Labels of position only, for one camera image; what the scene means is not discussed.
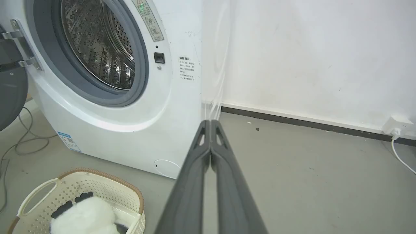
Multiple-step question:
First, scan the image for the cream perforated laundry basket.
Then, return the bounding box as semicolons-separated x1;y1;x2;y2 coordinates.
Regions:
8;168;146;234

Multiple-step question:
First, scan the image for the white fluffy plush toy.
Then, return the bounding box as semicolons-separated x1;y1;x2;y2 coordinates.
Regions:
49;192;129;234

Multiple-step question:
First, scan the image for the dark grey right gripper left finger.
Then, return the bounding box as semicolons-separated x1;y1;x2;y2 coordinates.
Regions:
155;120;211;234

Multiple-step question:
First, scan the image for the grey floor cable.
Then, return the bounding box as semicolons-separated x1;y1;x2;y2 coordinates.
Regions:
0;107;58;214

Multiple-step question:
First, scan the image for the white wall power socket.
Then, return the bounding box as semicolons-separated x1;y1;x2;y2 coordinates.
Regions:
382;115;416;137

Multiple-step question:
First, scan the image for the dark washing machine door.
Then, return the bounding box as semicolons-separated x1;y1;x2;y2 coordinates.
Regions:
0;25;29;132

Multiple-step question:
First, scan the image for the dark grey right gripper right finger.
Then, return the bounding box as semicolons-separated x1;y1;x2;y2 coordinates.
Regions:
210;120;268;234

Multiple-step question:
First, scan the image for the white power cable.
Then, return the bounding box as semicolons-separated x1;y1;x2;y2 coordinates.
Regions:
391;129;416;175

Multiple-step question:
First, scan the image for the white front-load washing machine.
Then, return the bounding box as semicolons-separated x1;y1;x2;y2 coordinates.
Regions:
0;0;232;179

